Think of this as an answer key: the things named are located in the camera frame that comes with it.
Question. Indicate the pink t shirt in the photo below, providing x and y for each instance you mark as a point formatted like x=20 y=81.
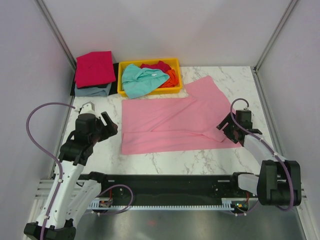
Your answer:
x=176 y=124

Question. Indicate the aluminium frame post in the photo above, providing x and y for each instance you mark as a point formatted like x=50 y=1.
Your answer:
x=278 y=29
x=55 y=30

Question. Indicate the left aluminium frame post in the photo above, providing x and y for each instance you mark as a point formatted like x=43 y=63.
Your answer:
x=55 y=30

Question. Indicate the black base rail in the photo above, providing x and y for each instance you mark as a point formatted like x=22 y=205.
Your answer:
x=167 y=190

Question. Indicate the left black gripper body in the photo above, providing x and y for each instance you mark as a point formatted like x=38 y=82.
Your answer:
x=101 y=132

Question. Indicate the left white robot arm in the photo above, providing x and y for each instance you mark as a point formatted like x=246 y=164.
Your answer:
x=61 y=212

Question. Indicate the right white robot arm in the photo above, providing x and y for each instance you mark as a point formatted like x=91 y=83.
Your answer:
x=279 y=180

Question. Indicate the teal t shirt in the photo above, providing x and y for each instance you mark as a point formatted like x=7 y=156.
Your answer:
x=138 y=82

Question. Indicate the right aluminium frame post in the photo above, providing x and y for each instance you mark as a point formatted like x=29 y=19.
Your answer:
x=278 y=29

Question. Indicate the dark red t shirt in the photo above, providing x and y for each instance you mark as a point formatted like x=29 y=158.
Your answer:
x=160 y=65

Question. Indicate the white slotted cable duct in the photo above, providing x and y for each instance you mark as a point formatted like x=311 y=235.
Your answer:
x=225 y=205

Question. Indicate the yellow plastic bin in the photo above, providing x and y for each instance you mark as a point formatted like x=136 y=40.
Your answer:
x=174 y=64

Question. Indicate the orange t shirt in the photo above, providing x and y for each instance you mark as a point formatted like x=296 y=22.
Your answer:
x=172 y=81

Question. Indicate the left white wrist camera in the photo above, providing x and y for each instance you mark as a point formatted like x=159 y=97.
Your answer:
x=86 y=108

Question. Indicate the folded grey blue t shirt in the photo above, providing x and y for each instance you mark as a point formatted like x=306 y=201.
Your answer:
x=93 y=91

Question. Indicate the folded crimson t shirt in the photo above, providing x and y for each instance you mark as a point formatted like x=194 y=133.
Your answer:
x=94 y=69

